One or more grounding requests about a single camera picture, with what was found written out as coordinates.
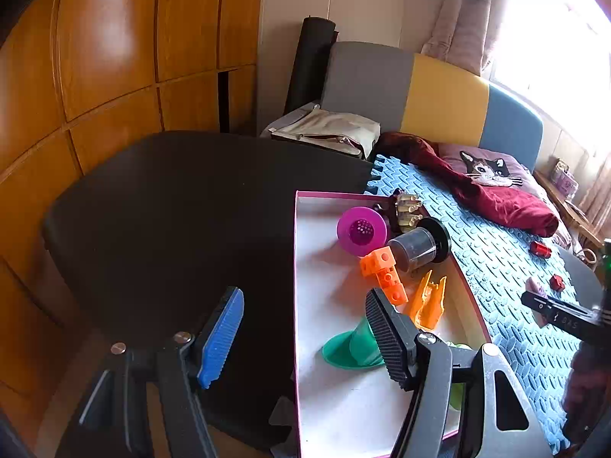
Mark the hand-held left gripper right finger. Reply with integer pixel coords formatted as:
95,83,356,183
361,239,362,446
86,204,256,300
365,289,550,458

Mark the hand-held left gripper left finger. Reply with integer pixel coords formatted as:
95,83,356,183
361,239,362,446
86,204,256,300
55,287,244,458

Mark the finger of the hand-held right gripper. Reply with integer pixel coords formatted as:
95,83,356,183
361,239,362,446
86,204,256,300
520,291,605,332

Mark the purple textured oval toy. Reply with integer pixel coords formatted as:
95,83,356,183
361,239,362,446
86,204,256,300
525,277,551,329

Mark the teal plastic cone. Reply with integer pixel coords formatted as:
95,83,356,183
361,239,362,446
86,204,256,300
322,317,387,370

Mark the orange yellow plastic piece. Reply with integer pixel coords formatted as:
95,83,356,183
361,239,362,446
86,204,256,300
408,269,448,330

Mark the pink edged white box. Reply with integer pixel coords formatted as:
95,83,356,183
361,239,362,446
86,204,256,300
292,191,492,458

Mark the orange plastic building block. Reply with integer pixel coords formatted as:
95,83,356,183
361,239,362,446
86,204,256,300
359,247,410,306

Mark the green toy with white top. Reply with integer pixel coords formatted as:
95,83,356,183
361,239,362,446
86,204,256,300
441,341,473,411

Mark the magenta funnel strainer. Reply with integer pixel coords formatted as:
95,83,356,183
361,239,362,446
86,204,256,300
336,206,388,257

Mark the person's right forearm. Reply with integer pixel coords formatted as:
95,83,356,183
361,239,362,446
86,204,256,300
561,343,611,447

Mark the blue foam puzzle mat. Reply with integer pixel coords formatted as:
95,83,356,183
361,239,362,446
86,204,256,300
365,153,597,454

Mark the wooden side table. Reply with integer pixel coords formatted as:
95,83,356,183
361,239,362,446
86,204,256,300
532,169,607,249

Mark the maroon cloth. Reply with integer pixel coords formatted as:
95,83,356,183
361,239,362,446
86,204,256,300
375,131,560,238

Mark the black toy with tan pegs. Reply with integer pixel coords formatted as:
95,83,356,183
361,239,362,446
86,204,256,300
372,191,433,230

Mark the purple box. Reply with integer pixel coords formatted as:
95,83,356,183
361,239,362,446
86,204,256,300
551,157,579,198

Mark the purple cat print pillow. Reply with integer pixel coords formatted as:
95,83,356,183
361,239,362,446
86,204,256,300
436,142,533,187

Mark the white fabric bag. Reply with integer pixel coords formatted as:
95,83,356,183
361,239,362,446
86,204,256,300
260,104,381,159

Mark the grey yellow blue headboard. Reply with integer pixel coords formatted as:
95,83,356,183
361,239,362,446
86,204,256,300
320,41,545,173

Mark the bright window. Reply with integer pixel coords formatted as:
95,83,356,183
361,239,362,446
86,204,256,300
491,0,611,153

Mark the black rolled mat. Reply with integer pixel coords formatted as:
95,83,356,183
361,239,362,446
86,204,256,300
284,16,339,116

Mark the black chair seat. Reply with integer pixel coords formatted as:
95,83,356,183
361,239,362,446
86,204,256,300
0,0,265,440

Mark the beige curtain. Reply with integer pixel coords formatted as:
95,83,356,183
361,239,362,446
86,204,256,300
420,0,509,77

